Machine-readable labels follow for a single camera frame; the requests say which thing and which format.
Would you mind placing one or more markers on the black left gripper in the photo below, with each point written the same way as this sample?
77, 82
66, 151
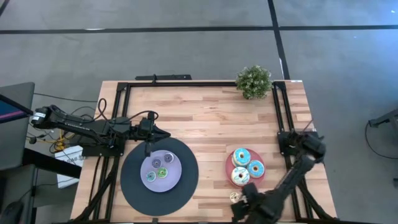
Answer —
144, 129

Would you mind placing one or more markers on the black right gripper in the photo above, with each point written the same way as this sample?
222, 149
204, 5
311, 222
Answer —
261, 208

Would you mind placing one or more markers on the small white chocolate-drizzled donut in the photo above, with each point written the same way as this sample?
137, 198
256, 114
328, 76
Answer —
233, 196

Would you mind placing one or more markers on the small purple white-rimmed donut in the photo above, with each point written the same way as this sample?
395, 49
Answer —
165, 158

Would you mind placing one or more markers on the large white blue-drizzled donut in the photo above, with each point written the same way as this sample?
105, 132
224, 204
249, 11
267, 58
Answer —
234, 178

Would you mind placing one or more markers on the small purple frosted donut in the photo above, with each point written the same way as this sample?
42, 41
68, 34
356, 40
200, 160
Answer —
154, 163

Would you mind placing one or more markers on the large blue frosted donut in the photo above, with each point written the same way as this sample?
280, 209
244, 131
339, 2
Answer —
260, 171
246, 158

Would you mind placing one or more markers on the small green frosted donut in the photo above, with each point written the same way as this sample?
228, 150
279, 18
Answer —
159, 172

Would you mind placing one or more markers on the small teal frosted donut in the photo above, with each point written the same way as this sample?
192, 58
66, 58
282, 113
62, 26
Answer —
148, 176

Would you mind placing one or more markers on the pink round plate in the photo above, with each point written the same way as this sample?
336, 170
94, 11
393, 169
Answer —
258, 155

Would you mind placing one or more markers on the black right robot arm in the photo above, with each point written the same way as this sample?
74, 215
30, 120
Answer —
295, 177

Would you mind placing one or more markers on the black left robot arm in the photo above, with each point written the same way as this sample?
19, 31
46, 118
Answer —
77, 126

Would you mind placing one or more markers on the lavender round plate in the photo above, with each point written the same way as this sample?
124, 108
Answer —
169, 182

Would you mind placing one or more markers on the dark round woven placemat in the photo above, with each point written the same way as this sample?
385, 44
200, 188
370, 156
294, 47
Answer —
186, 186

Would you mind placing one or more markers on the white cardboard box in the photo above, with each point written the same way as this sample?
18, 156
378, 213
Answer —
66, 180

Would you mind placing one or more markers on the small potted green plant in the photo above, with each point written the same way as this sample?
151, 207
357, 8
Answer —
253, 82

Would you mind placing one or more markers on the black desk edge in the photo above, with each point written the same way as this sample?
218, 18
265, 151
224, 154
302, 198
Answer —
46, 161

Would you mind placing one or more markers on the grey monitor cart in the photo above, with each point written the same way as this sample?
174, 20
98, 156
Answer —
15, 143

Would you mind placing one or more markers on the dark tilted display screen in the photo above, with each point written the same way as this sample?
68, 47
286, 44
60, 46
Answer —
9, 110

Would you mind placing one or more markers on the black metal table frame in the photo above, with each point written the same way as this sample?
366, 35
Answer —
186, 84

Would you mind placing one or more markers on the black bar-shaped camera mount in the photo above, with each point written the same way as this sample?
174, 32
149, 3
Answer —
168, 77

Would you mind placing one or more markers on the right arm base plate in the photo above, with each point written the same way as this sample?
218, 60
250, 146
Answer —
283, 146

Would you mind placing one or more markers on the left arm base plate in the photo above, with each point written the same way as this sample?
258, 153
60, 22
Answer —
93, 151

